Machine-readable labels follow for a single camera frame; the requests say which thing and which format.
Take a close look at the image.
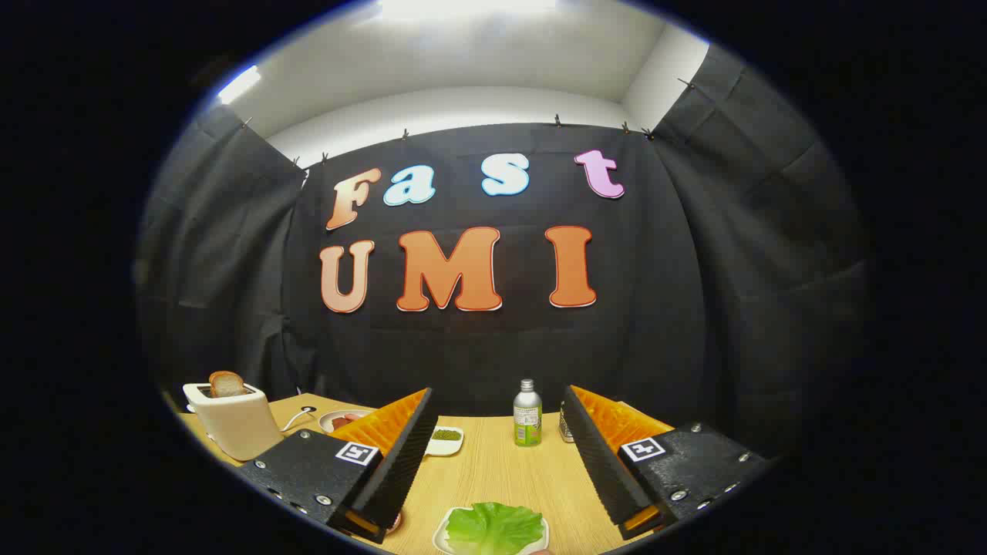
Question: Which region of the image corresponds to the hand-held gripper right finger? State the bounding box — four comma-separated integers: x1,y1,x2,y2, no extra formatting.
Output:
561,385,772,540

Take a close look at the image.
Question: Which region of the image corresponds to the green lettuce leaf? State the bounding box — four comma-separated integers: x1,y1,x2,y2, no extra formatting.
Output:
446,502,544,555

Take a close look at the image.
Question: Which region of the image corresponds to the white rounded square plate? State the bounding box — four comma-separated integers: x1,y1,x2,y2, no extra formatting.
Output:
433,506,551,555

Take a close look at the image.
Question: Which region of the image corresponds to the green label metal bottle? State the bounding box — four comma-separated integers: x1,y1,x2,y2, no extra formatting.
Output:
514,378,543,447

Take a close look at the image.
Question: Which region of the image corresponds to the small ceiling light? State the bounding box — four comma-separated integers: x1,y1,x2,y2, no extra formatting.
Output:
217,66,263,105

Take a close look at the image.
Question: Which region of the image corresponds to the white toaster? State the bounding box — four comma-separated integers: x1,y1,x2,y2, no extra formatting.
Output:
183,382,285,462

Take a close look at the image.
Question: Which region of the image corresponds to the white divided dish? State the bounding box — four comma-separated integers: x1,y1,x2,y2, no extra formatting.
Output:
426,426,465,456

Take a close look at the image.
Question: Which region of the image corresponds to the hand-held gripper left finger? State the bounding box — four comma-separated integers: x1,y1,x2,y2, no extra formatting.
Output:
237,388,439,545

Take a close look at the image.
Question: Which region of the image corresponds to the beige round plate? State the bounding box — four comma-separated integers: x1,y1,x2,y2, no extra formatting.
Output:
318,409,375,434

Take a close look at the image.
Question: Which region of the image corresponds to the large ceiling light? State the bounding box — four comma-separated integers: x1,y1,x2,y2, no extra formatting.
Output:
378,0,556,22

